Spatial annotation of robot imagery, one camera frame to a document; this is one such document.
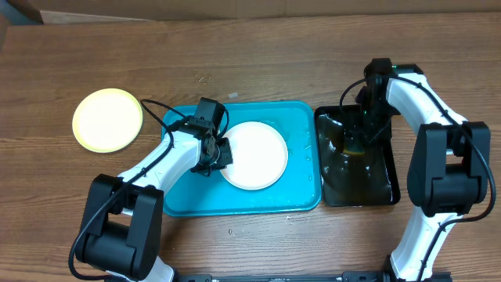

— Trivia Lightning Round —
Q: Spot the green yellow sponge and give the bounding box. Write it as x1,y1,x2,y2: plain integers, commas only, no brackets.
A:
343,148,365,155

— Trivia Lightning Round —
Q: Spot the white plate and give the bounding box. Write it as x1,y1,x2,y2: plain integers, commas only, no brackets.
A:
222,121,289,190

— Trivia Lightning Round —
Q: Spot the yellow plate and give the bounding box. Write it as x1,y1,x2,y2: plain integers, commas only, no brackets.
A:
72,89,143,154

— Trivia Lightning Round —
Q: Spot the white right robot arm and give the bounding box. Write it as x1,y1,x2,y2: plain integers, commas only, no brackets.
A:
343,58,496,282

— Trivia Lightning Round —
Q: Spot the blue plastic tray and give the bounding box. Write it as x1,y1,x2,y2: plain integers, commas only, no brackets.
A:
164,100,322,217

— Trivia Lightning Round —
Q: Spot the black water tray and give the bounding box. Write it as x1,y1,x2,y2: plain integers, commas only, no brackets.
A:
314,105,401,207

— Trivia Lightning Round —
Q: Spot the cardboard backdrop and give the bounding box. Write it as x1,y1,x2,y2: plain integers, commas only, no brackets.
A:
7,0,500,21

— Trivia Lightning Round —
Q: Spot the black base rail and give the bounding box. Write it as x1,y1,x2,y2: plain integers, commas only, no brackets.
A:
173,271,391,282

